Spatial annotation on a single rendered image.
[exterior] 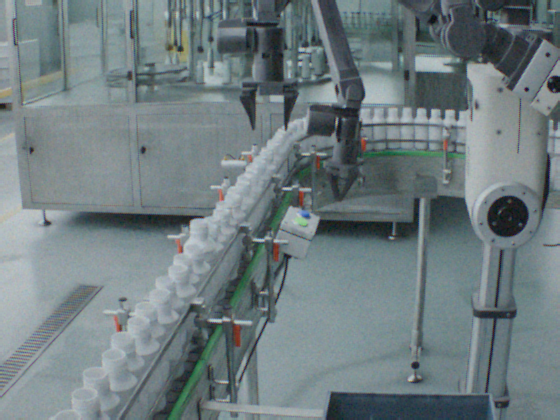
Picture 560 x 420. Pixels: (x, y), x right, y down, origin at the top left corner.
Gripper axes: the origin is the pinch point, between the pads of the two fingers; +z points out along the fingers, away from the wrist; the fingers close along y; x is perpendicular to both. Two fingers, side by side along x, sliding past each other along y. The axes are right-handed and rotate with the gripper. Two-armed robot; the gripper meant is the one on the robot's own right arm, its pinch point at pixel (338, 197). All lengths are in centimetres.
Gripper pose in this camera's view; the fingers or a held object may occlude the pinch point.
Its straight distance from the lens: 180.6
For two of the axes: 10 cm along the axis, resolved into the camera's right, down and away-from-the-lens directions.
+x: 8.9, 2.5, -3.7
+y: -4.3, 2.4, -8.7
